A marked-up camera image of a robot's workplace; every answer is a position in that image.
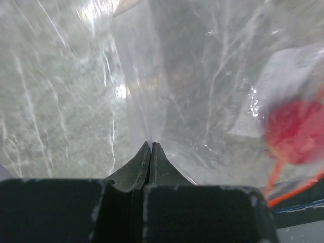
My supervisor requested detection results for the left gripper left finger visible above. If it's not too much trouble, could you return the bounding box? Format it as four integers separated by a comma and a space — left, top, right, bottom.
1, 143, 151, 242

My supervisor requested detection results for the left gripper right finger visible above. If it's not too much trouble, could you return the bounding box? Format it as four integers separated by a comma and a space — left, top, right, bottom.
143, 143, 278, 242

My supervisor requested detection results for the clear zip top bag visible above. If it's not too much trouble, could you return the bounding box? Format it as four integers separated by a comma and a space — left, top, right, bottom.
1, 1, 323, 205

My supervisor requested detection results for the red fake apple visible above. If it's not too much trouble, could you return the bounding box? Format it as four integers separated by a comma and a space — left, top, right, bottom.
265, 100, 323, 165

